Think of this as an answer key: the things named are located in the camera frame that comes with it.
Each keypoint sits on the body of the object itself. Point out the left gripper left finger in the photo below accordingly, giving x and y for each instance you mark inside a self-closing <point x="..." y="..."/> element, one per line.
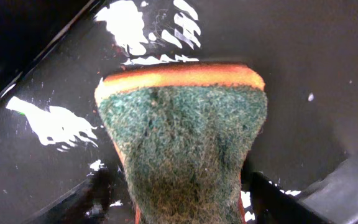
<point x="87" y="202"/>

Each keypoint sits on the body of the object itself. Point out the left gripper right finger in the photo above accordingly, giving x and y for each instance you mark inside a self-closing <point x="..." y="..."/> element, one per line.
<point x="265" y="202"/>

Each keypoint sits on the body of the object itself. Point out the green and orange sponge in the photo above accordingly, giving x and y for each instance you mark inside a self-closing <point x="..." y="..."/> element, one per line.
<point x="182" y="134"/>

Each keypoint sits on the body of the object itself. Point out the black rectangular water tray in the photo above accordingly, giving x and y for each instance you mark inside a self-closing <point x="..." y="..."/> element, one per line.
<point x="52" y="54"/>

